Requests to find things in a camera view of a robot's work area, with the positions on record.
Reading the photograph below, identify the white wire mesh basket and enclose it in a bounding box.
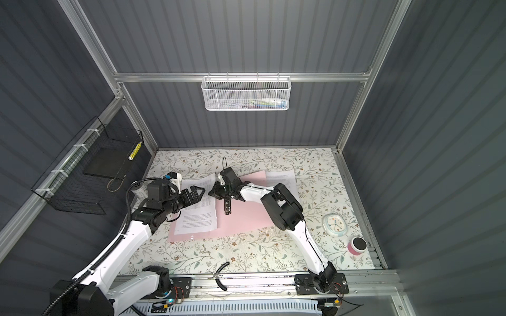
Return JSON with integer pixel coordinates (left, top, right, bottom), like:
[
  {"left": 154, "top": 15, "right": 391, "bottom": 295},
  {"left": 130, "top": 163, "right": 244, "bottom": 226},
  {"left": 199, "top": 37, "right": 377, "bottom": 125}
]
[{"left": 201, "top": 78, "right": 292, "bottom": 111}]

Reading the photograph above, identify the printed white paper sheet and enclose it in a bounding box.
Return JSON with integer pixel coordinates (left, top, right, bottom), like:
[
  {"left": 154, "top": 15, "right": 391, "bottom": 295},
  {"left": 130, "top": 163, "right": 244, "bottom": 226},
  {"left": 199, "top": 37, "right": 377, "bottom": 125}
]
[{"left": 173, "top": 173, "right": 217, "bottom": 236}]

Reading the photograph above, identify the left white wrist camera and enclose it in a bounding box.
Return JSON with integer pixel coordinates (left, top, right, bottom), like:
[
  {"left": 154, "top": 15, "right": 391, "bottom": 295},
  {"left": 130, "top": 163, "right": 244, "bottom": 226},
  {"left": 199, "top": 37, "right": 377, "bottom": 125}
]
[{"left": 165, "top": 172, "right": 182, "bottom": 194}]

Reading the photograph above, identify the stack of printed papers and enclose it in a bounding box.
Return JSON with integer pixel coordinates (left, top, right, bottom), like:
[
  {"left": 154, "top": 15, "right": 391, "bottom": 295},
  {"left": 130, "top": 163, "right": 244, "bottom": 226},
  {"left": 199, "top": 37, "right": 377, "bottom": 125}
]
[{"left": 266, "top": 170, "right": 300, "bottom": 201}]

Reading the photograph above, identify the black wire basket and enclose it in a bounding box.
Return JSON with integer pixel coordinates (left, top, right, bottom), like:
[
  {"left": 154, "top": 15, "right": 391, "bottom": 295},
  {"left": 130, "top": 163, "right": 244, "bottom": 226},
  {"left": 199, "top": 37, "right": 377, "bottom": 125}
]
[{"left": 32, "top": 119, "right": 144, "bottom": 215}]

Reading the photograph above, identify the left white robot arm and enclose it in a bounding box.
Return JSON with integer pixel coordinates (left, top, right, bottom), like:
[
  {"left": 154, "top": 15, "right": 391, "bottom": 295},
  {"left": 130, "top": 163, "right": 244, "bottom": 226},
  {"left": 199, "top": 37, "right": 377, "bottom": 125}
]
[{"left": 43, "top": 172, "right": 205, "bottom": 315}]

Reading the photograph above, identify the black notebook in basket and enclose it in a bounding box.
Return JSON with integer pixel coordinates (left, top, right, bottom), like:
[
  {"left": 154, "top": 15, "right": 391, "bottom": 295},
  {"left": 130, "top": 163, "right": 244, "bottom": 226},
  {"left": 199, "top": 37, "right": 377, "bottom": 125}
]
[{"left": 83, "top": 148, "right": 133, "bottom": 180}]

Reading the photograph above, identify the pink file folder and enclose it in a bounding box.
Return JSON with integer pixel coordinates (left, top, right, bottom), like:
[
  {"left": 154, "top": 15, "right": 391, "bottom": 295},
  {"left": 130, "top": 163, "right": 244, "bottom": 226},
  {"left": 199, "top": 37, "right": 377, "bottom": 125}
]
[{"left": 167, "top": 169, "right": 278, "bottom": 244}]

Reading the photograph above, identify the metal folder clip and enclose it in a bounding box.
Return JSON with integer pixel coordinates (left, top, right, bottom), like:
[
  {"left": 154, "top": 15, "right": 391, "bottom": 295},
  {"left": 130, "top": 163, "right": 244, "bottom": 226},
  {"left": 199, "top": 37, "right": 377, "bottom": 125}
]
[{"left": 224, "top": 198, "right": 232, "bottom": 215}]

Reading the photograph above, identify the black corrugated cable conduit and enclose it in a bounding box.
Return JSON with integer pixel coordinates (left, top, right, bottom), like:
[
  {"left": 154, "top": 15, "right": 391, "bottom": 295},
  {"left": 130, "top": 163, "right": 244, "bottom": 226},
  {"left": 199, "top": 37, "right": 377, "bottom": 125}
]
[{"left": 41, "top": 177, "right": 163, "bottom": 316}]

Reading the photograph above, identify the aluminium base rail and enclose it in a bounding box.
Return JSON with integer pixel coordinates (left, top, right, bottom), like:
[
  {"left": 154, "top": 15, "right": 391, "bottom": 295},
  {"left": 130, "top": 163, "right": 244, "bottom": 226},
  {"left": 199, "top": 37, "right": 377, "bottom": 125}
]
[{"left": 105, "top": 270, "right": 405, "bottom": 302}]

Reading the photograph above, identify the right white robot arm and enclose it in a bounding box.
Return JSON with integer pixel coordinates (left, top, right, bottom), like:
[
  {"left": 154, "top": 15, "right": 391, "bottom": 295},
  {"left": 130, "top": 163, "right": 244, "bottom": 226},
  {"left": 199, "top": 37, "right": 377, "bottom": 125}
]
[{"left": 209, "top": 167, "right": 337, "bottom": 293}]

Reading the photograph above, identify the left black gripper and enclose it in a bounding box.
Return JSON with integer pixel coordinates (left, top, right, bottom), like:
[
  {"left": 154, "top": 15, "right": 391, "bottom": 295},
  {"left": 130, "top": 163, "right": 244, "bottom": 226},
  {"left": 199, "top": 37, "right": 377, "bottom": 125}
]
[{"left": 162, "top": 185, "right": 204, "bottom": 217}]

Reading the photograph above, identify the silver drink can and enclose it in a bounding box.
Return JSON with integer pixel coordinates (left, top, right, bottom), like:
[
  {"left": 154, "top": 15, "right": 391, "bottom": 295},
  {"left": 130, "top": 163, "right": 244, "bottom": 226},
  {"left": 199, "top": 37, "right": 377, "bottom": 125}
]
[{"left": 131, "top": 182, "right": 148, "bottom": 200}]

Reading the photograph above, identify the yellow marker pen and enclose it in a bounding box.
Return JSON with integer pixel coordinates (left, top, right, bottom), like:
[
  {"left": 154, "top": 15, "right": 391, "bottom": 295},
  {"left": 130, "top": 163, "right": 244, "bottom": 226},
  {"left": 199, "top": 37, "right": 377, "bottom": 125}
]
[{"left": 128, "top": 141, "right": 143, "bottom": 161}]

